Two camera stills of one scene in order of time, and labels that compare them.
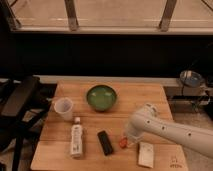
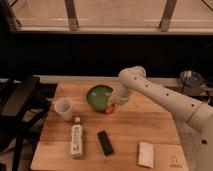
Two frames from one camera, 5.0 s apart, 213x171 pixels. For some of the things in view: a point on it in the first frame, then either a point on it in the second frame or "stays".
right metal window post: (168, 12) stays
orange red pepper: (123, 142) -> (111, 108)
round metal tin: (191, 78) stays
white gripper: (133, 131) -> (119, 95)
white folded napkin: (146, 154) stays
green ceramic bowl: (101, 97) stays
